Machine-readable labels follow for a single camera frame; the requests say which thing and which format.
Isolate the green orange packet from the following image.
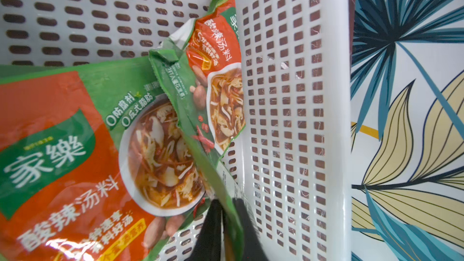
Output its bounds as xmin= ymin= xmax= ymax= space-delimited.
xmin=149 ymin=0 xmax=245 ymax=261

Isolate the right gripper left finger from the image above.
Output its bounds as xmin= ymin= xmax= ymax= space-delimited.
xmin=187 ymin=199 xmax=222 ymax=261

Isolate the green red packet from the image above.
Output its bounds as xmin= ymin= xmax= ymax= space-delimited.
xmin=1 ymin=57 xmax=209 ymax=261

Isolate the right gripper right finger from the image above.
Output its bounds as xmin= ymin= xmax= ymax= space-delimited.
xmin=233 ymin=198 xmax=268 ymax=261

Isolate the white plastic basket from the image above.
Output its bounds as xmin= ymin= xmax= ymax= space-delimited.
xmin=1 ymin=0 xmax=352 ymax=261

